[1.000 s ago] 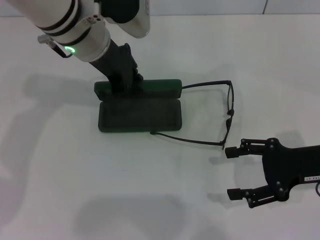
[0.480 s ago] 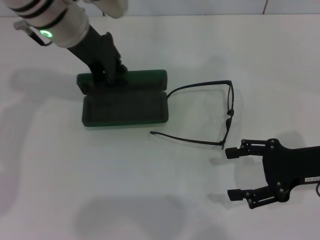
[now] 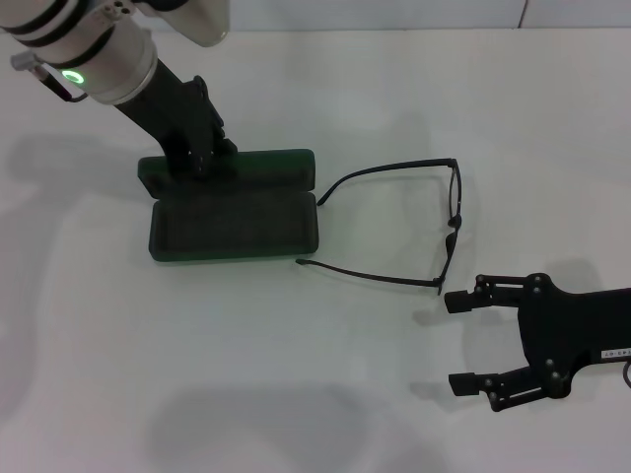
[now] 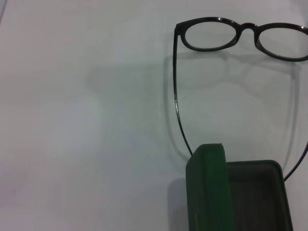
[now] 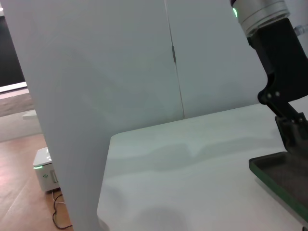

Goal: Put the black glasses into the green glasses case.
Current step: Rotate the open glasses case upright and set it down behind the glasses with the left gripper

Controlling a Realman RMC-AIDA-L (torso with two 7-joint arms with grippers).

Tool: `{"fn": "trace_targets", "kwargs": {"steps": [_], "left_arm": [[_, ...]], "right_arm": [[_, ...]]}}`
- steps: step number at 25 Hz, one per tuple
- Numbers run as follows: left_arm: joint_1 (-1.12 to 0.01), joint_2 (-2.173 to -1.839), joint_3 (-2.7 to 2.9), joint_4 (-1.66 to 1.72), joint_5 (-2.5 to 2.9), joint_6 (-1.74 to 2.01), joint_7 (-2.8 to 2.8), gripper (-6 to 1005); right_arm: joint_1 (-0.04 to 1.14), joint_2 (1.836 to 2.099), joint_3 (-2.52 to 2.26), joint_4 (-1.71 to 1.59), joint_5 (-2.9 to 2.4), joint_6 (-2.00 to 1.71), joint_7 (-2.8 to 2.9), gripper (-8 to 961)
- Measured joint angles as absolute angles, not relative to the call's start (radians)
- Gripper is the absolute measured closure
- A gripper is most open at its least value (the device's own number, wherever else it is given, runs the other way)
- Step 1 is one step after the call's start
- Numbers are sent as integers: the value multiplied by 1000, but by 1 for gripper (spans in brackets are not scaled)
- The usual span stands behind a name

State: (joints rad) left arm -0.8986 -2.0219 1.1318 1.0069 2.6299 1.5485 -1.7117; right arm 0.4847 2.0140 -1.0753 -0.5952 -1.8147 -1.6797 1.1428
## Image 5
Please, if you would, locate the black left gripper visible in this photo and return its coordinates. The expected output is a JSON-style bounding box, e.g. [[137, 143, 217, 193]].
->
[[247, 18, 308, 157]]

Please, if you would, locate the green glasses case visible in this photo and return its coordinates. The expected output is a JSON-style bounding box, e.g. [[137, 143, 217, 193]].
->
[[248, 151, 308, 226]]

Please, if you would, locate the white box appliance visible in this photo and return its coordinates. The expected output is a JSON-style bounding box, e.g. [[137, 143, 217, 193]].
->
[[33, 147, 62, 193]]

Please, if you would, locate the left arm connector cable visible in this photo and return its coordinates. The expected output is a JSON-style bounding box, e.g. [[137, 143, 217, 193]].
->
[[293, 24, 308, 36]]

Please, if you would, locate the black floor cable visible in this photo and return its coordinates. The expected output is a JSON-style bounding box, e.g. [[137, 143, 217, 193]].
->
[[51, 190, 73, 230]]

